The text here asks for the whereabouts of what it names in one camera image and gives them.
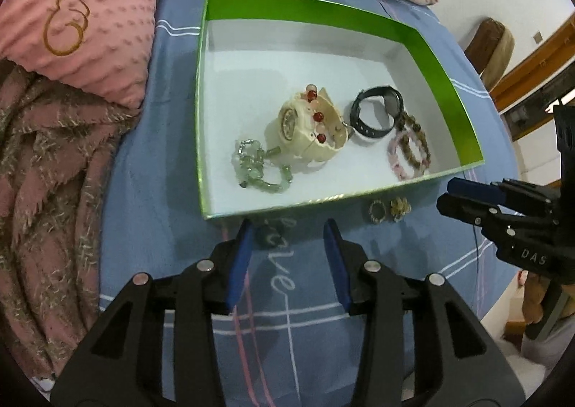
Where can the cream wrist watch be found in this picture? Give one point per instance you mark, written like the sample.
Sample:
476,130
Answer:
301,128

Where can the person's right hand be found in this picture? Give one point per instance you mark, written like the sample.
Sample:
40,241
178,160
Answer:
535,297

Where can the grey clothing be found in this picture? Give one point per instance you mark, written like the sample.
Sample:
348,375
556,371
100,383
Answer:
557,346

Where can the pink plaid scarf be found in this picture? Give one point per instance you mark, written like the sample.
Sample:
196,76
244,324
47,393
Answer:
49,209

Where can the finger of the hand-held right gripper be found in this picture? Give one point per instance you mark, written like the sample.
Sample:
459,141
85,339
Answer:
476,188
467,211

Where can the pink dotted animal pillow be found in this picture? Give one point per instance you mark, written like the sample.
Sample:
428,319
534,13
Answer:
90,7

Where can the wooden chair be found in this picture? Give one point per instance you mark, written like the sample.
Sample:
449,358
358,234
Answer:
492,47

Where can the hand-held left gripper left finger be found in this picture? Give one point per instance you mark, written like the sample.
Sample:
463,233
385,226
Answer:
238,268

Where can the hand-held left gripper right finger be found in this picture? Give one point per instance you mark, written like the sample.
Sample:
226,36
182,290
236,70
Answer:
338,268

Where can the black wrist watch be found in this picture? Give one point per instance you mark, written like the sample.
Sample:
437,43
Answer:
375,131

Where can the wooden door frame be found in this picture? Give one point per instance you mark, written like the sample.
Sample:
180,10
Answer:
539,61

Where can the green cardboard box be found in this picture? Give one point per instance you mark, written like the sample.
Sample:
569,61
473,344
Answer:
314,74

